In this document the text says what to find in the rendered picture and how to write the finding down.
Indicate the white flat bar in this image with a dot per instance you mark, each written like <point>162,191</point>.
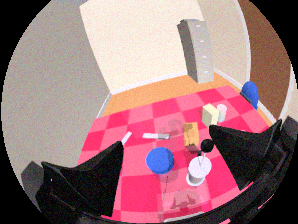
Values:
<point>162,136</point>
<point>123,141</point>

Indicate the cream rectangular block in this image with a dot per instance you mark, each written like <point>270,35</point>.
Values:
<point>209,115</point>

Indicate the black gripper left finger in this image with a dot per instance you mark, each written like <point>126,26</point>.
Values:
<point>95,180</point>

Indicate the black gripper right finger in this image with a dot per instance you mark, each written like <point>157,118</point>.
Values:
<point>242,151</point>

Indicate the orange block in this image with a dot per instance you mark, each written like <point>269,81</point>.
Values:
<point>191,134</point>

